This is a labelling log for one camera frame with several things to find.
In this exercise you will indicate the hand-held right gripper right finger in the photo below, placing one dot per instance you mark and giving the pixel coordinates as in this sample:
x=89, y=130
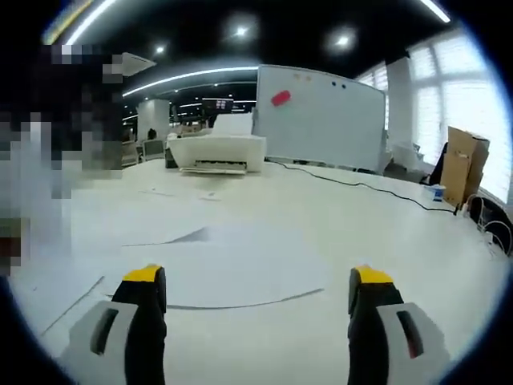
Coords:
x=368, y=305

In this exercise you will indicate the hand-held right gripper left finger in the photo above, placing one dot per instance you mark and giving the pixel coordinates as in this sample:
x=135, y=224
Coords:
x=148, y=305

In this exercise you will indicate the white printing papers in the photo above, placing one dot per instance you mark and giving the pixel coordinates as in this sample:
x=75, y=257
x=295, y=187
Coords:
x=240, y=260

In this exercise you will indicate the dotted white paper sheet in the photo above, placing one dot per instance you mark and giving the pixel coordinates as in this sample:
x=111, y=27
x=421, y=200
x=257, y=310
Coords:
x=211, y=196

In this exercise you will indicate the white paper sheets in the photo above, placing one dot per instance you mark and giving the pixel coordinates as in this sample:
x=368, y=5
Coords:
x=380, y=248

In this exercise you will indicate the blue white small box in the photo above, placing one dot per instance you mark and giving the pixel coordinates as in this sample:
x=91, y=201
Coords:
x=436, y=193

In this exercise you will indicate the pile of white boxes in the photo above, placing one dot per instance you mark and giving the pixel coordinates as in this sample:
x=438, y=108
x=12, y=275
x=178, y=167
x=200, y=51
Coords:
x=406, y=160

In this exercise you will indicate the white mesh office chair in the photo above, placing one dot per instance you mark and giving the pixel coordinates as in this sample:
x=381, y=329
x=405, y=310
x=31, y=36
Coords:
x=153, y=149

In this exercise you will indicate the brown cardboard box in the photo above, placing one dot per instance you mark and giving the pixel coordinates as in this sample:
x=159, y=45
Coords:
x=465, y=164

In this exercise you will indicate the white desktop printer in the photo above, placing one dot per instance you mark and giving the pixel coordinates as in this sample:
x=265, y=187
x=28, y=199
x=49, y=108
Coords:
x=216, y=148

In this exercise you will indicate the white building pillar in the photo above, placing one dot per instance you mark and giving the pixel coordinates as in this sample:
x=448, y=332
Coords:
x=154, y=118

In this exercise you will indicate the white rolling whiteboard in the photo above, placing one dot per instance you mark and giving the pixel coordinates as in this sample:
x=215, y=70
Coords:
x=320, y=124

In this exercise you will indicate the white printer feed paper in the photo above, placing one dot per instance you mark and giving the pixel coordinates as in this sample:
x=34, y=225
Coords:
x=232, y=125

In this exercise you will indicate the distant hanging display screen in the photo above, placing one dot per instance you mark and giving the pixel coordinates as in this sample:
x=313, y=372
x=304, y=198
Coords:
x=217, y=105

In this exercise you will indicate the red whiteboard eraser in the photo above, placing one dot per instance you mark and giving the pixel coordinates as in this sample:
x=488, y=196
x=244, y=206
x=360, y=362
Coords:
x=280, y=98

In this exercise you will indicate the window with white blinds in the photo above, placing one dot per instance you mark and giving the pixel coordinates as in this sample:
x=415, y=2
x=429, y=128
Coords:
x=461, y=100

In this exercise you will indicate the curved ceiling light strip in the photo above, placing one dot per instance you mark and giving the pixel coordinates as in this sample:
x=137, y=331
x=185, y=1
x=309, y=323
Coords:
x=192, y=76

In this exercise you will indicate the ceiling air vent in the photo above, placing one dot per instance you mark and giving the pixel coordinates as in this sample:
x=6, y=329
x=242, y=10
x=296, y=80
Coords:
x=138, y=64

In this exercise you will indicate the wide bright ceiling light strip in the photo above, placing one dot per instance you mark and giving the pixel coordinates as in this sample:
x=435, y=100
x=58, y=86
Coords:
x=90, y=20

